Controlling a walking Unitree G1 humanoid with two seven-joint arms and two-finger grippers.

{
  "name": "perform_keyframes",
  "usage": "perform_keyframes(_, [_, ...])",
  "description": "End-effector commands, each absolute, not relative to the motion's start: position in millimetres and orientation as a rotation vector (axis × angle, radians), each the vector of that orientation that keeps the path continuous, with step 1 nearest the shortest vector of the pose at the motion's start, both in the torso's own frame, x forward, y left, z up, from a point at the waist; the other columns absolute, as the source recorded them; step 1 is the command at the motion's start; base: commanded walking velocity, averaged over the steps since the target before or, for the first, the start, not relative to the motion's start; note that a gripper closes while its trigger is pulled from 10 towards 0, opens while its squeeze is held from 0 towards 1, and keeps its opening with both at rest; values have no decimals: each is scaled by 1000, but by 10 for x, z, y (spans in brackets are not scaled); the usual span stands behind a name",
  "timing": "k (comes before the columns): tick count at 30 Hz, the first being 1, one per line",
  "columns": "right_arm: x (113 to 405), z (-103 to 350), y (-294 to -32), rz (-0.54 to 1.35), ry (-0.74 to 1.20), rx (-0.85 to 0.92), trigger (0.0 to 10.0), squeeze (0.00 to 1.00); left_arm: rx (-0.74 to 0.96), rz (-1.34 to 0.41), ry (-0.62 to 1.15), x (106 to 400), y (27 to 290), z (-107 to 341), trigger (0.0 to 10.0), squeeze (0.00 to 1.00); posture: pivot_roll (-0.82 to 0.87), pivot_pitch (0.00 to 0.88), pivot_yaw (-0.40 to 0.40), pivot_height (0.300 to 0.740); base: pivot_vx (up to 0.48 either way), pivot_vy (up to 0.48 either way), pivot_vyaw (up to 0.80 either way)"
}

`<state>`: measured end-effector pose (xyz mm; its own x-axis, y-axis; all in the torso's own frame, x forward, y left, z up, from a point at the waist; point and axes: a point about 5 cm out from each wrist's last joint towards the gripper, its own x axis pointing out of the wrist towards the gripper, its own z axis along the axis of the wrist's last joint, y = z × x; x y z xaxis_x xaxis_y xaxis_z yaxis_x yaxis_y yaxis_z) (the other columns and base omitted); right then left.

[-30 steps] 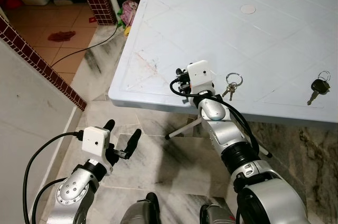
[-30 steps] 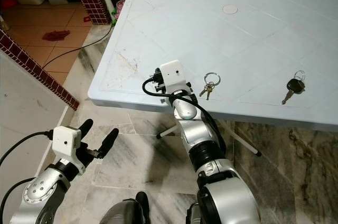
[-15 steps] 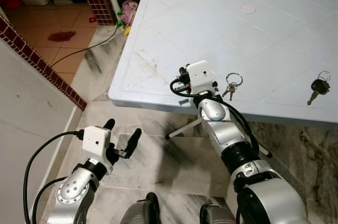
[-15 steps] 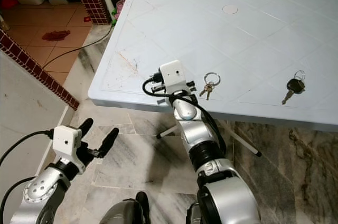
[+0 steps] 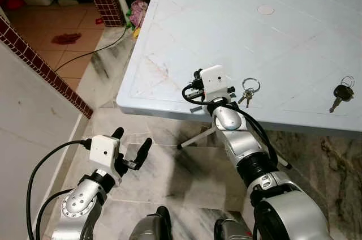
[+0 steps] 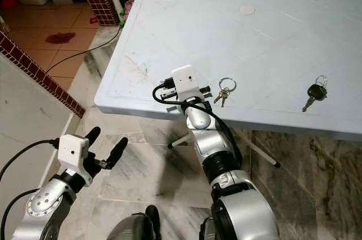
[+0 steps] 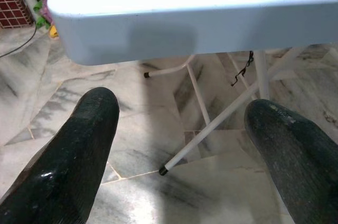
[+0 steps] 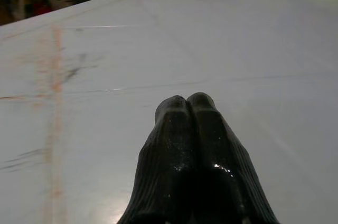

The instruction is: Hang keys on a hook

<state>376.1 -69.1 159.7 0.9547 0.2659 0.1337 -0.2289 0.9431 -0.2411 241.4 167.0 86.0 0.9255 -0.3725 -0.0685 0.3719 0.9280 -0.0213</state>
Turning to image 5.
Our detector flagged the silver keys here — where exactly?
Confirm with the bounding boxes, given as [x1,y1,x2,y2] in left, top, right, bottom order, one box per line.
[238,78,261,108]

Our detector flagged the pale blue plastic table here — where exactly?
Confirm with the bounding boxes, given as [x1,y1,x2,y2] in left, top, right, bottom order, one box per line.
[116,0,362,139]

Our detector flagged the grey robot left leg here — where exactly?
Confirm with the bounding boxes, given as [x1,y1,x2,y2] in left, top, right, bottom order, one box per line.
[129,206,173,240]

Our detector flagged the grey robot leg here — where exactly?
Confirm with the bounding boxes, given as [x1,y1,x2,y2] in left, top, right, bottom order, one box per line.
[214,217,253,240]
[129,206,173,240]

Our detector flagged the white round table cap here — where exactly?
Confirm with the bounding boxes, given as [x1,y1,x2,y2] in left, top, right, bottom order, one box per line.
[257,5,275,15]

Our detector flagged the pink cloth bag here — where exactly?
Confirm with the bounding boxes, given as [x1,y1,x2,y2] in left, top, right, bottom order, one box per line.
[128,0,149,30]

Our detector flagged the grey robot right leg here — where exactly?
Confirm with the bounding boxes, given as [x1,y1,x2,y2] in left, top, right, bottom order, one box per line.
[214,217,253,240]

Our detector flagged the red plastic basin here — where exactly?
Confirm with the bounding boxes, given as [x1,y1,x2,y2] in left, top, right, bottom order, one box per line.
[0,0,26,11]

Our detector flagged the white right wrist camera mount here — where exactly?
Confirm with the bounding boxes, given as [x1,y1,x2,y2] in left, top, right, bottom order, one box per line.
[199,65,230,100]

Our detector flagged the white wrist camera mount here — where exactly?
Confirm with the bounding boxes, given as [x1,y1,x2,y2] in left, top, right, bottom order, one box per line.
[199,65,230,100]
[89,135,121,169]

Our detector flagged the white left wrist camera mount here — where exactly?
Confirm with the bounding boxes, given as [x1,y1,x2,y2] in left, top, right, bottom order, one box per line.
[89,135,121,169]

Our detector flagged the thin black floor cable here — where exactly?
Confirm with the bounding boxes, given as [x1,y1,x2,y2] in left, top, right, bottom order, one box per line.
[54,25,128,74]

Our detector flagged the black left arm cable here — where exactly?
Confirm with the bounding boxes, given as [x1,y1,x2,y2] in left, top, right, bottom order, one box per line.
[25,139,92,240]

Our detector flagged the black headed key with ring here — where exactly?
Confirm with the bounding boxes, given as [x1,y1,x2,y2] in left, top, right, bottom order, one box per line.
[329,76,356,114]

